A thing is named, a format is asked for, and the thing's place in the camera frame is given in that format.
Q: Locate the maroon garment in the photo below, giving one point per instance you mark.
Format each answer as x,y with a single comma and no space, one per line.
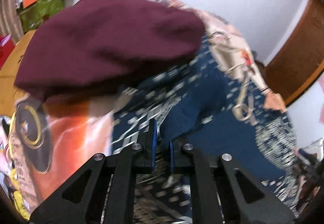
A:
97,46

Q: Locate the striped curtain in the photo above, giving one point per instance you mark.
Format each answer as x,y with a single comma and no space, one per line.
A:
10,21

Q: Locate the green patterned cloth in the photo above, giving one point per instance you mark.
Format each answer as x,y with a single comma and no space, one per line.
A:
36,14

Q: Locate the red bag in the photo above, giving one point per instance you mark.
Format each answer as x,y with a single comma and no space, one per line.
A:
6,48

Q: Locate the brown wooden door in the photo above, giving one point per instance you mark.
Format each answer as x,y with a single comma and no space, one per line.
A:
300,61

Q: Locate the navy patterned hooded garment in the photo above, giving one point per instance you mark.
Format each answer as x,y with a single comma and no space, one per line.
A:
200,104

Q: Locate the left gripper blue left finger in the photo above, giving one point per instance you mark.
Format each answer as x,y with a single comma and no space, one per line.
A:
150,148

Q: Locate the brown cardboard box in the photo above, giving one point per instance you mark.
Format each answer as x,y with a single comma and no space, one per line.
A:
10,94

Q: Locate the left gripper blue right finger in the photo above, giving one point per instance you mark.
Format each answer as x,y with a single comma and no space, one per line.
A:
178,159

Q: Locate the printed newspaper bedspread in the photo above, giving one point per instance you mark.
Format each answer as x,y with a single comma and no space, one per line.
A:
62,153

